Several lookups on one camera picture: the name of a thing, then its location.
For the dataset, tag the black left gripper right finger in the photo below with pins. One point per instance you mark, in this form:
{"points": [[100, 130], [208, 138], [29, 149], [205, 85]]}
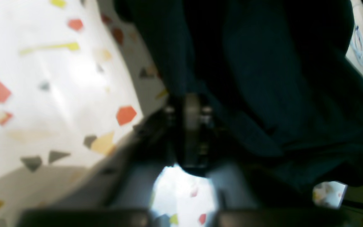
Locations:
{"points": [[246, 194]]}

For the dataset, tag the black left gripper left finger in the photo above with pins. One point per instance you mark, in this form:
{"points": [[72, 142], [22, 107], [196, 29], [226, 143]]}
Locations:
{"points": [[118, 193]]}

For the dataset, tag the black t-shirt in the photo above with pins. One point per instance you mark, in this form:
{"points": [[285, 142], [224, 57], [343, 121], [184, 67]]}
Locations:
{"points": [[275, 73]]}

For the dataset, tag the terrazzo pattern tablecloth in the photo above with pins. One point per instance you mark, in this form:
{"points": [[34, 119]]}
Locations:
{"points": [[74, 80]]}

